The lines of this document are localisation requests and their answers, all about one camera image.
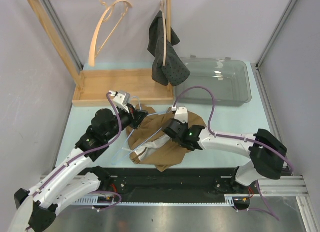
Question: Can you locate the dark grey dotted skirt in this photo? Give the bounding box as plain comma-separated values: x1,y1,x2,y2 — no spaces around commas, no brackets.
147,11,191,86

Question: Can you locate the blue wire hanger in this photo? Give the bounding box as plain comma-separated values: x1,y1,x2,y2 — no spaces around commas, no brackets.
111,96,172,165

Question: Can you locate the left aluminium frame post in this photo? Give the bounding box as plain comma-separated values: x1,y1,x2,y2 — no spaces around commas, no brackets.
40,0,84,73

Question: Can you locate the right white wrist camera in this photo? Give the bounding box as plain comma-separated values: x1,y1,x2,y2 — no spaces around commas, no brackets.
171,106,189,123

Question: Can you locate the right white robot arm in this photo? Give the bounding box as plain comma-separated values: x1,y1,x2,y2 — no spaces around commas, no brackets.
162,119,287,193

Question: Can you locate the clear plastic bin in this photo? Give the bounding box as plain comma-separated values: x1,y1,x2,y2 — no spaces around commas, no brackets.
173,56,252,106

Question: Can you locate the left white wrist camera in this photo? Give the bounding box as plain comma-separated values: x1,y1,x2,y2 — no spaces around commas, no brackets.
109,90,130,112

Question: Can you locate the right aluminium frame post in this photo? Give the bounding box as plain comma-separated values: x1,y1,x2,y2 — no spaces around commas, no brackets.
255,0,299,70

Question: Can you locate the light wooden hanger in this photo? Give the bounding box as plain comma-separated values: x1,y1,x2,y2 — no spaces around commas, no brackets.
88,0,133,67

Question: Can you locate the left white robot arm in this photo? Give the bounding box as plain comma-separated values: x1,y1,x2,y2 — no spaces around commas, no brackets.
9,105,148,232

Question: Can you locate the white slotted cable duct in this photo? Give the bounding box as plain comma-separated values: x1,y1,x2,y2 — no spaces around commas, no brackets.
71,195,251,208

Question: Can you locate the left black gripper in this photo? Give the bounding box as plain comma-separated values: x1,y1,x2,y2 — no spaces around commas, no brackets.
104,103,148,141

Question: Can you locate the tan cloth garment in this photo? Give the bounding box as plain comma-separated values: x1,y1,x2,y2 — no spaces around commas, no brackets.
126,105,190,172

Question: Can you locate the aluminium frame post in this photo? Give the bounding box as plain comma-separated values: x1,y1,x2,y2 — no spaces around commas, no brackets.
40,0,84,73
255,0,299,70

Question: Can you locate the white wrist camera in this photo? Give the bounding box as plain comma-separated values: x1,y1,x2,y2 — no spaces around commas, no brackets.
171,106,189,123
109,90,130,112

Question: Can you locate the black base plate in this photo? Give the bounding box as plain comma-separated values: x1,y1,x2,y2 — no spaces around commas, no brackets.
80,167,262,210

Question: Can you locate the wooden clothes rack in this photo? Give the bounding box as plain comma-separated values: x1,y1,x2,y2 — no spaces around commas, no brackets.
27,0,174,107

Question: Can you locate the white rounded object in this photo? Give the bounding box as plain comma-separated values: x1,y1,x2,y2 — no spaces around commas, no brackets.
7,196,34,232

